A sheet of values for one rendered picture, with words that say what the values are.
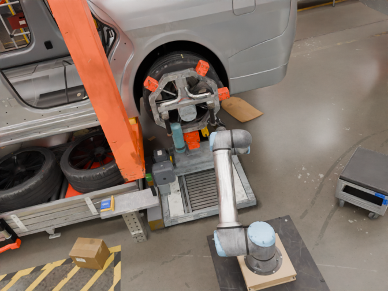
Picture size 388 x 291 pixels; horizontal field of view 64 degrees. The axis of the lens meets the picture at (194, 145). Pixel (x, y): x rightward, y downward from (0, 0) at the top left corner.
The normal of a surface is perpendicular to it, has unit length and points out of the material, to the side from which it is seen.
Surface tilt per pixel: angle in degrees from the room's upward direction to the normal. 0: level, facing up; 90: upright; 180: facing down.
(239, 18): 90
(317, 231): 0
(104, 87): 90
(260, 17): 90
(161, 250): 0
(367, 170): 0
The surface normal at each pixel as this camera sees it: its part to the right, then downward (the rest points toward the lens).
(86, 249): -0.16, -0.76
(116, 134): 0.17, 0.60
